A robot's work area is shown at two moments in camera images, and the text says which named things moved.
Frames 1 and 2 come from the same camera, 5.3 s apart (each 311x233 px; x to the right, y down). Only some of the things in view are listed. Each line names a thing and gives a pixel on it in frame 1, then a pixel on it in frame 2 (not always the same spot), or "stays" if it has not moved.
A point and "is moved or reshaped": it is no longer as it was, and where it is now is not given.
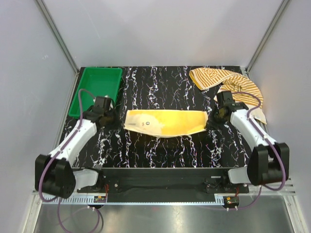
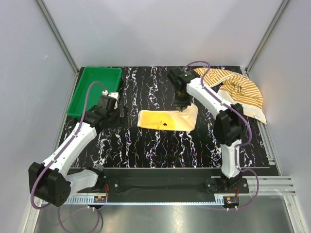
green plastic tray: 100,82 stays
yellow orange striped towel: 244,91 stays
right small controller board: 231,201 stays
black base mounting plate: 168,185 stays
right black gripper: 210,125 → 181,104
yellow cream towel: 156,123 is moved or reshaped
